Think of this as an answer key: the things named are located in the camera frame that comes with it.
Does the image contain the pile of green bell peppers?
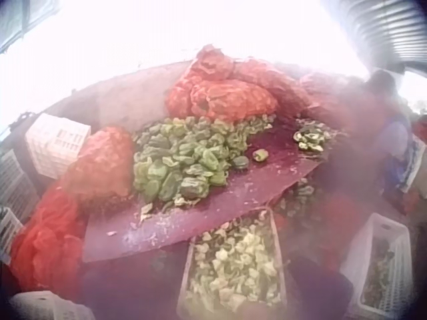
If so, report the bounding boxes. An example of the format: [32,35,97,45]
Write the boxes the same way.
[132,113,276,203]

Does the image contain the purple table cover sheet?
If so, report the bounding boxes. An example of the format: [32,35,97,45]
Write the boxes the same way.
[81,133,334,263]

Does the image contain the heap of red mesh sacks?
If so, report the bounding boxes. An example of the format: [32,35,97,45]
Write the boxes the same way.
[165,43,338,121]

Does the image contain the small heap of pepper halves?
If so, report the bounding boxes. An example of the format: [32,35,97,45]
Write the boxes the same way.
[292,120,331,153]

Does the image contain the white crate of cut peppers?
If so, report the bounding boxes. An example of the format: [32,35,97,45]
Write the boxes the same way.
[175,207,288,320]

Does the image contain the red mesh sack of peppers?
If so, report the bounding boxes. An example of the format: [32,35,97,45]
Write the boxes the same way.
[63,125,135,198]

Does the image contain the white slatted plastic crate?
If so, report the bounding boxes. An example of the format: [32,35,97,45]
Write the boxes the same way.
[25,113,92,179]

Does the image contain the empty red mesh sacks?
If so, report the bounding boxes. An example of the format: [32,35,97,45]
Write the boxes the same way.
[9,186,88,291]

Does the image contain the white crate of pepper scraps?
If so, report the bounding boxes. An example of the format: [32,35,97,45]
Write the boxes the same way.
[339,212,413,317]

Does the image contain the grey plastic crate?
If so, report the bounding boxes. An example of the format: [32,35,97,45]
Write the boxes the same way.
[0,148,41,234]

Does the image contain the corrugated metal roof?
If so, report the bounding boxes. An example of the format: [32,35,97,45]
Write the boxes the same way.
[320,0,427,78]

